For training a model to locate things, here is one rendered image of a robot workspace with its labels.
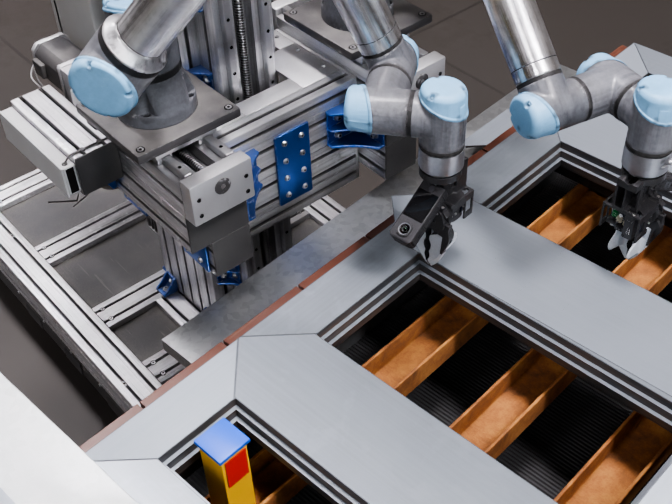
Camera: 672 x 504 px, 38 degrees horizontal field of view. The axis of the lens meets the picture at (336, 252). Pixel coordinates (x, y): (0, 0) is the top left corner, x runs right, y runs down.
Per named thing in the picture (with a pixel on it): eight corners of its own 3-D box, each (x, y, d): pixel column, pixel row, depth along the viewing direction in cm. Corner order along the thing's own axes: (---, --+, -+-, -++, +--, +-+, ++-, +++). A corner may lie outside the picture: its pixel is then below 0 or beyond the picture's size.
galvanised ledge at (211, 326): (619, 99, 246) (621, 89, 244) (233, 405, 180) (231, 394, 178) (552, 71, 257) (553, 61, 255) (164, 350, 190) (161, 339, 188)
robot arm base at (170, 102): (100, 104, 184) (90, 58, 177) (168, 74, 191) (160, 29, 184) (144, 140, 175) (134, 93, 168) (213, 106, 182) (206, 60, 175)
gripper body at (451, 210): (473, 216, 171) (478, 161, 162) (441, 241, 166) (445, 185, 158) (439, 197, 175) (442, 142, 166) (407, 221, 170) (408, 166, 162)
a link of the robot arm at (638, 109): (662, 64, 153) (701, 91, 148) (649, 122, 161) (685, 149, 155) (622, 79, 151) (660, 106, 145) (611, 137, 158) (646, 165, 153)
